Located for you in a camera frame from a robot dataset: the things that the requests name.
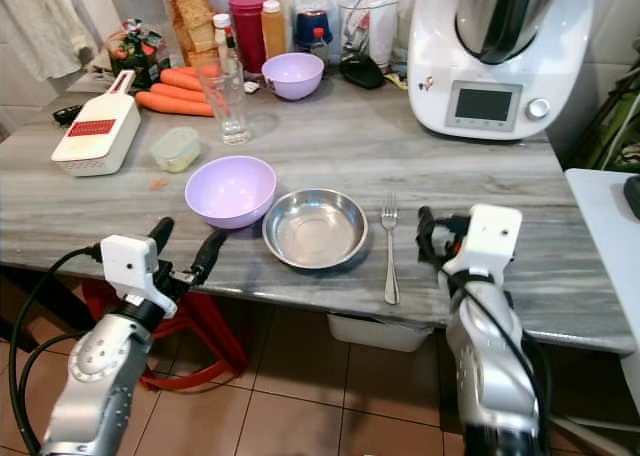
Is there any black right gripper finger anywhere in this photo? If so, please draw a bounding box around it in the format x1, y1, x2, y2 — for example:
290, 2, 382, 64
416, 206, 441, 261

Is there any silver metal fork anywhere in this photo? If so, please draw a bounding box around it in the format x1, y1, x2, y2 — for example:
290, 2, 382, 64
380, 193, 403, 307

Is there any large purple plastic bowl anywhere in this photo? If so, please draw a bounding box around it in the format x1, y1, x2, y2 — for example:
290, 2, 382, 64
185, 155, 278, 231

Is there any red plastic stool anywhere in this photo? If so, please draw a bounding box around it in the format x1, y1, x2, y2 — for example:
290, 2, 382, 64
80, 279, 250, 393

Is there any small lidded plastic container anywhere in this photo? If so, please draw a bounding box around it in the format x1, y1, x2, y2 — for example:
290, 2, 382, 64
151, 127, 202, 174

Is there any stainless steel plate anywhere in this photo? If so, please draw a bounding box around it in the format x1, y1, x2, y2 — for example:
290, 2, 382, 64
262, 188, 370, 272

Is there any white plastic tub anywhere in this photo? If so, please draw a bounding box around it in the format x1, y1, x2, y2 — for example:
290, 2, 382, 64
327, 312, 432, 354

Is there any white grater with red blade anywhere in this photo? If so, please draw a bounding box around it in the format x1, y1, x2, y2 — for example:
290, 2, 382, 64
51, 71, 143, 178

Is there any orange carrot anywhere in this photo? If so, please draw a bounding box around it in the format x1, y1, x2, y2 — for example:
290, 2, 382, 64
135, 91, 217, 119
160, 68, 207, 94

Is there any clear drinking glass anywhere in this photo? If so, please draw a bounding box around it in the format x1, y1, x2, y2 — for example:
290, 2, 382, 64
202, 58, 252, 147

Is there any white kitchen cooking machine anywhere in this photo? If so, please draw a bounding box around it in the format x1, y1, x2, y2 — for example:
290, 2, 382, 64
407, 0, 597, 143

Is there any small black clip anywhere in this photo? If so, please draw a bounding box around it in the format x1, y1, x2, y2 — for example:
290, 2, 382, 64
51, 104, 83, 127

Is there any white side table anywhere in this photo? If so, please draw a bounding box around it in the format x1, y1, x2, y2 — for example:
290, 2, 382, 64
564, 168, 640, 412

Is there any black oval object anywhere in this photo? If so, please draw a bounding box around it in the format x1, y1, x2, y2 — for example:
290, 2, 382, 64
339, 53, 388, 90

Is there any glass jar with colourful contents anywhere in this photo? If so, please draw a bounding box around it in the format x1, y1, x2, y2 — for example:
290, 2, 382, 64
108, 18, 171, 87

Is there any black object on side table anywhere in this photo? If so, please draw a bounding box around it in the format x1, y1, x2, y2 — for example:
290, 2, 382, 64
623, 174, 640, 223

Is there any small purple plastic bowl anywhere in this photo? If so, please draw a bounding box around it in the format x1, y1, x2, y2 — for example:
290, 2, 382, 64
262, 53, 327, 102

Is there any clear pack of crackers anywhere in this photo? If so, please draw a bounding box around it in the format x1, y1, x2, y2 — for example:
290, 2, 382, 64
169, 0, 219, 70

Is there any clear utensil container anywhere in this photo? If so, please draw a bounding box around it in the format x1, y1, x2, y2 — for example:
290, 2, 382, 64
339, 0, 404, 67

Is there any small white seasoning bottle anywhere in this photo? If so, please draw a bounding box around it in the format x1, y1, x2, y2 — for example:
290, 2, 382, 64
212, 13, 238, 63

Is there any dark red canister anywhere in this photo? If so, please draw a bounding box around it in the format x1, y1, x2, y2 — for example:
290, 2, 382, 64
228, 0, 270, 73

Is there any orange bottle with white cap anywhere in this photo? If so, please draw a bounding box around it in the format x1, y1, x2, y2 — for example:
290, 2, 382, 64
261, 0, 287, 61

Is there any jar with blue lid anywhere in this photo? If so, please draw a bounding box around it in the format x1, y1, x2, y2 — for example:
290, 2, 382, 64
292, 0, 337, 57

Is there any white hanging towel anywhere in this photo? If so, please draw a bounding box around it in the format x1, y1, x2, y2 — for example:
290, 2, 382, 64
0, 0, 88, 83

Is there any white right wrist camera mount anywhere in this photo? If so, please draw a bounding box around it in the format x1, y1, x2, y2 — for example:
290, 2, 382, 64
444, 204, 525, 283

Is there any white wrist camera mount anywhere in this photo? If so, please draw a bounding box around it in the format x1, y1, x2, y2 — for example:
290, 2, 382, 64
100, 235, 180, 320
444, 204, 525, 283

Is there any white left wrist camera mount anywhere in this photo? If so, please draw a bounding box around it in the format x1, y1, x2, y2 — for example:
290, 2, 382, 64
100, 235, 180, 320

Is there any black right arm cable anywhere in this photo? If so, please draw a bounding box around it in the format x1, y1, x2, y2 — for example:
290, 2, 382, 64
450, 272, 553, 456

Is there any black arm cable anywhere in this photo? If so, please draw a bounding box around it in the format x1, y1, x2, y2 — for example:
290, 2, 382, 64
450, 272, 553, 456
8, 244, 105, 456

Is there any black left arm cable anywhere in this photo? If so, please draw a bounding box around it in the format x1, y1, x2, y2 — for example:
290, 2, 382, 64
8, 244, 105, 456

